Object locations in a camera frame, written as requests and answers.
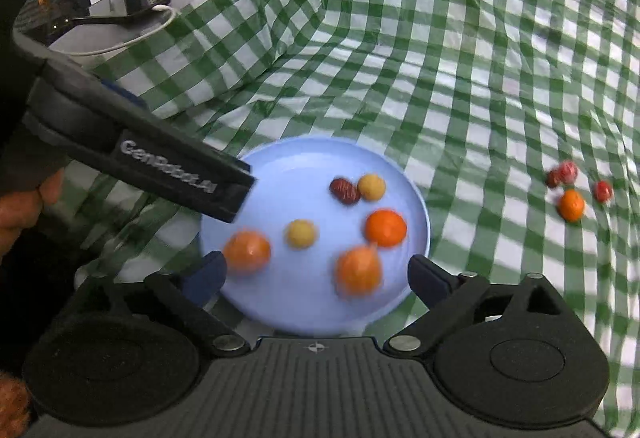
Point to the green checkered tablecloth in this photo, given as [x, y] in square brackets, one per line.
[425, 67]

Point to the dark red jujube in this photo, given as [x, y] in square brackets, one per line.
[345, 191]

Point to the orange patterned cloth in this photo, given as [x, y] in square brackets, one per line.
[12, 408]

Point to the black smartphone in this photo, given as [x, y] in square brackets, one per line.
[130, 5]

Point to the small yellow round fruit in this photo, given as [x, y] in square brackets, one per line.
[301, 234]
[371, 187]

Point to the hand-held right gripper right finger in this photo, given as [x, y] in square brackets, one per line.
[429, 278]

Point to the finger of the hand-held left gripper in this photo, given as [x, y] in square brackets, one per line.
[122, 91]

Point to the small red round fruit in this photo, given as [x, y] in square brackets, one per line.
[602, 191]

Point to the grey padded furniture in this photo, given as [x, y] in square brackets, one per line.
[100, 37]

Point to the small red speckled fruit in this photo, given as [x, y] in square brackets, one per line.
[567, 171]

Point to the small dark red fruit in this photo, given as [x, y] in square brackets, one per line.
[552, 179]

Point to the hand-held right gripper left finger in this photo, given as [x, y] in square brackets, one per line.
[207, 272]

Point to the plastic-wrapped mandarin orange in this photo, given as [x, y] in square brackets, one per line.
[358, 270]

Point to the light blue plate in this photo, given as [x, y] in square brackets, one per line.
[320, 303]

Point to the person's left hand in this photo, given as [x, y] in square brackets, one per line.
[22, 213]

